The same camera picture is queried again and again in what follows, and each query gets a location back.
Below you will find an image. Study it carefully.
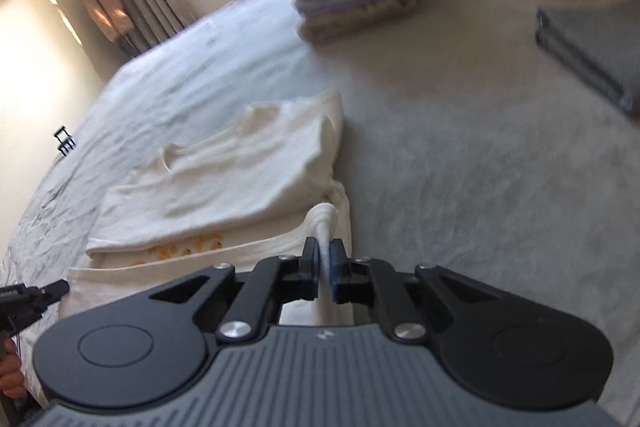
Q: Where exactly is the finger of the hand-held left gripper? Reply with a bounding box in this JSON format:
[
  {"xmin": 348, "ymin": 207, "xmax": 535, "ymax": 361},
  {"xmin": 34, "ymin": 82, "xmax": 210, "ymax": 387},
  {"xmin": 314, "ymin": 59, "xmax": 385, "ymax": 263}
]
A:
[{"xmin": 29, "ymin": 279, "xmax": 71, "ymax": 309}]

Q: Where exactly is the person's left hand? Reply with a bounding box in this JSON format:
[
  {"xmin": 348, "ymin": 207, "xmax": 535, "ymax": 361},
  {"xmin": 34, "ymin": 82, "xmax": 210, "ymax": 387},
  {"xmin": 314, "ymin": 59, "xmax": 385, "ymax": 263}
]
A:
[{"xmin": 0, "ymin": 339, "xmax": 25, "ymax": 400}]

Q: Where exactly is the beige folded garment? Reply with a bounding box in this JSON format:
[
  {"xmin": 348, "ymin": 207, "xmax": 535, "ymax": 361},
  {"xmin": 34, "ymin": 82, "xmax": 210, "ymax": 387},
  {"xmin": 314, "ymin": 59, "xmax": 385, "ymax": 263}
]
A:
[{"xmin": 299, "ymin": 1, "xmax": 419, "ymax": 44}]

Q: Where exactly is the small black chair-shaped stand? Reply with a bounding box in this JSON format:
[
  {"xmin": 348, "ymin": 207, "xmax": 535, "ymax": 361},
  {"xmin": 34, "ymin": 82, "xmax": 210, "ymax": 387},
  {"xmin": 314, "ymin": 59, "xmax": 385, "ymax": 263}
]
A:
[{"xmin": 53, "ymin": 125, "xmax": 77, "ymax": 157}]

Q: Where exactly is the grey bed sheet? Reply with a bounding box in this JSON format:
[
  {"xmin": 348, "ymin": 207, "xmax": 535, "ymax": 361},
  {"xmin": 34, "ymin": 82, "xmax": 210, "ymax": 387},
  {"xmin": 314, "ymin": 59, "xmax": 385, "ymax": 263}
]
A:
[{"xmin": 0, "ymin": 0, "xmax": 640, "ymax": 408}]

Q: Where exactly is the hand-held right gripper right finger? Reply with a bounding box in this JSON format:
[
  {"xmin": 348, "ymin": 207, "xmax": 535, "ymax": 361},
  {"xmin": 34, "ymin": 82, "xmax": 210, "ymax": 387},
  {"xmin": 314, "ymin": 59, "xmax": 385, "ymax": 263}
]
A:
[{"xmin": 328, "ymin": 238, "xmax": 502, "ymax": 344}]

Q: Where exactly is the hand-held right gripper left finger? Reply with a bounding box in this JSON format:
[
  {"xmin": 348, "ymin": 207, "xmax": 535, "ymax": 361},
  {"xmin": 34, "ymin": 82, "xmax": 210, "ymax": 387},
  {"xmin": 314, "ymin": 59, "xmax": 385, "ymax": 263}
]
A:
[{"xmin": 149, "ymin": 236, "xmax": 322, "ymax": 344}]

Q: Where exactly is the brown hanging jacket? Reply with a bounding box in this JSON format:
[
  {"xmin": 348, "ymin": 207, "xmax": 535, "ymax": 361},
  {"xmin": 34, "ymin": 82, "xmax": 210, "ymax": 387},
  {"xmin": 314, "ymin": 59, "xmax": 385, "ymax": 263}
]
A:
[{"xmin": 82, "ymin": 0, "xmax": 136, "ymax": 42}]

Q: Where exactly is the grey folded blanket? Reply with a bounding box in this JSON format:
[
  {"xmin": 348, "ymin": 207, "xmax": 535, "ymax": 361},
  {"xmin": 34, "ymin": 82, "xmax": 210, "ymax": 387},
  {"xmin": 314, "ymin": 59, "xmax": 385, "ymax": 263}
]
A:
[{"xmin": 535, "ymin": 4, "xmax": 640, "ymax": 116}]

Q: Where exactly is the cream printed sweatshirt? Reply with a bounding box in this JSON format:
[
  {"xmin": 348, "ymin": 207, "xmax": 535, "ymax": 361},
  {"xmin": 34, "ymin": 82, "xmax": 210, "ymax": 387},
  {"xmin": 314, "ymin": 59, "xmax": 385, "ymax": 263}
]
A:
[{"xmin": 65, "ymin": 89, "xmax": 353, "ymax": 329}]

